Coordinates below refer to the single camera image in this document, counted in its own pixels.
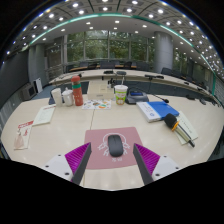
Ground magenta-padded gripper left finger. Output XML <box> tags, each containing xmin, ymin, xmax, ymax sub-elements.
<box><xmin>43</xmin><ymin>142</ymin><xmax>93</xmax><ymax>186</ymax></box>

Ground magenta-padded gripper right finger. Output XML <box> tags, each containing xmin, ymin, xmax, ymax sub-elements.
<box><xmin>132</xmin><ymin>143</ymin><xmax>182</xmax><ymax>186</ymax></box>

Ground black computer mouse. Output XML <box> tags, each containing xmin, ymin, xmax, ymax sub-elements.
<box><xmin>107</xmin><ymin>134</ymin><xmax>125</xmax><ymax>158</ymax></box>

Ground pink mouse pad with drawing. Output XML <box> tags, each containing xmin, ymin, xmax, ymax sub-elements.
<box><xmin>83</xmin><ymin>126</ymin><xmax>144</xmax><ymax>170</ymax></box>

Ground black handheld microphone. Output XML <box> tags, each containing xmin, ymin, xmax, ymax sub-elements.
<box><xmin>163</xmin><ymin>112</ymin><xmax>196</xmax><ymax>148</ymax></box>

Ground blue and white book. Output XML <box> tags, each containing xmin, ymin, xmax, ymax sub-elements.
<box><xmin>135</xmin><ymin>100</ymin><xmax>180</xmax><ymax>124</ymax></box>

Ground white printed paper document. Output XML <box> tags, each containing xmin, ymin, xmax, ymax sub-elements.
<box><xmin>32</xmin><ymin>104</ymin><xmax>57</xmax><ymax>127</ymax></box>

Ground colourful printed leaflet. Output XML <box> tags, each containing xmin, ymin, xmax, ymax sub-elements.
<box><xmin>81</xmin><ymin>99</ymin><xmax>112</xmax><ymax>111</ymax></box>

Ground red and white fan booklet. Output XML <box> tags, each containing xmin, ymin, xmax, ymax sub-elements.
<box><xmin>13</xmin><ymin>120</ymin><xmax>34</xmax><ymax>151</ymax></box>

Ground white lidded ceramic mug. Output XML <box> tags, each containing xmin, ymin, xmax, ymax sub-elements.
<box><xmin>61</xmin><ymin>87</ymin><xmax>75</xmax><ymax>107</ymax></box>

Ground black gooseneck desk microphone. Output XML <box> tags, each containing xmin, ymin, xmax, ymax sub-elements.
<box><xmin>151</xmin><ymin>93</ymin><xmax>170</xmax><ymax>104</ymax></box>

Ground dark grey conference phone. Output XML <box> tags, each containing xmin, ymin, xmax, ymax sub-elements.
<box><xmin>125</xmin><ymin>89</ymin><xmax>150</xmax><ymax>106</ymax></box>

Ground white paper cup stack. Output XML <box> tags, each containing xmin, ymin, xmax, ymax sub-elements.
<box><xmin>50</xmin><ymin>87</ymin><xmax>64</xmax><ymax>107</ymax></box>

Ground red thermos bottle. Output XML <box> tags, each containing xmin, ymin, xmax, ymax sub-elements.
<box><xmin>70</xmin><ymin>75</ymin><xmax>84</xmax><ymax>107</ymax></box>

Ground green and white drink cup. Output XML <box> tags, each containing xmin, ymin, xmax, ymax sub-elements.
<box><xmin>113</xmin><ymin>75</ymin><xmax>129</xmax><ymax>106</ymax></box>

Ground white cardboard box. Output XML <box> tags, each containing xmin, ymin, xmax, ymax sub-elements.
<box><xmin>87</xmin><ymin>81</ymin><xmax>115</xmax><ymax>101</ymax></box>

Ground white upright floor appliance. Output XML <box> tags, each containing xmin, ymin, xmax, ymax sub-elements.
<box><xmin>34</xmin><ymin>77</ymin><xmax>44</xmax><ymax>94</ymax></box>

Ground grey floor cabinet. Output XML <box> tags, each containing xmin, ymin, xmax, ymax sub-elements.
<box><xmin>20</xmin><ymin>83</ymin><xmax>37</xmax><ymax>101</ymax></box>

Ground black office chairs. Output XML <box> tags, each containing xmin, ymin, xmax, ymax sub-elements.
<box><xmin>78</xmin><ymin>59</ymin><xmax>222</xmax><ymax>101</ymax></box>

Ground ceiling lights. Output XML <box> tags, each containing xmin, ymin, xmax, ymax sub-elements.
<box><xmin>4</xmin><ymin>0</ymin><xmax>222</xmax><ymax>68</ymax></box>

